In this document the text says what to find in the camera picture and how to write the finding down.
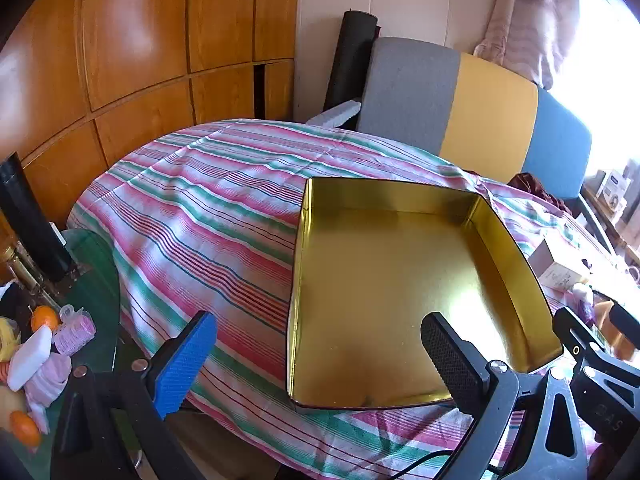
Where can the grey yellow blue chair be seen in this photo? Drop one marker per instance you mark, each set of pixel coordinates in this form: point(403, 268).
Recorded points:
point(490, 110)

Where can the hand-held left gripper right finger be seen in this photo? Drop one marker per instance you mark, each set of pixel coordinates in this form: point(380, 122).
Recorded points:
point(450, 360)

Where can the wooden wardrobe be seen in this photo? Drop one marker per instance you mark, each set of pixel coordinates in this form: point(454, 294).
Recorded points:
point(125, 60)

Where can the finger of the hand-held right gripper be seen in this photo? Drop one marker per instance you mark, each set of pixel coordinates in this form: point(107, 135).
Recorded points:
point(625, 322)
point(570, 329)

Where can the black cylinder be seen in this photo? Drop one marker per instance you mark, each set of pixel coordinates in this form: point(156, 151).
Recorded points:
point(30, 220)

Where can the green glass side table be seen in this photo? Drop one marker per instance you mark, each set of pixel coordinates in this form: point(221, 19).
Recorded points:
point(92, 285)

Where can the wooden desk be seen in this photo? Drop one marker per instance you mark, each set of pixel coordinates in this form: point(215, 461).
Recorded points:
point(617, 225)

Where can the purple snack packet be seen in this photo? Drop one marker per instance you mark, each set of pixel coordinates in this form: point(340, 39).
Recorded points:
point(586, 313)

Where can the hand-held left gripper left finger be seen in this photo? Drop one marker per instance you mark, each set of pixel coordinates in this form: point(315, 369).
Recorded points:
point(184, 362)

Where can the orange fruit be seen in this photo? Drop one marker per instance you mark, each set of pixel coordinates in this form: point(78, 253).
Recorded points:
point(25, 427)
point(44, 317)

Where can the black rolled mat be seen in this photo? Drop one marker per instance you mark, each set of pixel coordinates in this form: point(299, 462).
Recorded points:
point(350, 60)

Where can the white soap bar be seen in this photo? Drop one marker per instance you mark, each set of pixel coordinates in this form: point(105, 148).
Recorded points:
point(30, 357)

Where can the pink hair rollers pack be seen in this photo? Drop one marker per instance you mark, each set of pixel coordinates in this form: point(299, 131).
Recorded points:
point(75, 332)

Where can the dark red cloth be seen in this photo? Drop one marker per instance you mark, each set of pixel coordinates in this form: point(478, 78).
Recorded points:
point(537, 189)

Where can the pink patterned curtain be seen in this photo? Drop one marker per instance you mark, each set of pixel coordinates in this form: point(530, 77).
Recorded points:
point(535, 15)

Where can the white foam piece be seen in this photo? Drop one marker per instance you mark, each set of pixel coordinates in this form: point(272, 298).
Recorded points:
point(332, 114)

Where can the white carton box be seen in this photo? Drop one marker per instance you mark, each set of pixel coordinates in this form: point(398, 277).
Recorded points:
point(555, 265)

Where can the pink folded cloth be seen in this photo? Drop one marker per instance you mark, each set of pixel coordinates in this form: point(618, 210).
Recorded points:
point(47, 379)

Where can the gold rectangular tin box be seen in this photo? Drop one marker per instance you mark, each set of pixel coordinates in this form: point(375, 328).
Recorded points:
point(400, 285)

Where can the white printed box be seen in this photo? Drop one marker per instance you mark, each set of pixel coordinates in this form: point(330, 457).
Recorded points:
point(612, 187)

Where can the striped pink green tablecloth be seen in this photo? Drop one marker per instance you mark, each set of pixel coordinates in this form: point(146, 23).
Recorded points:
point(210, 220)

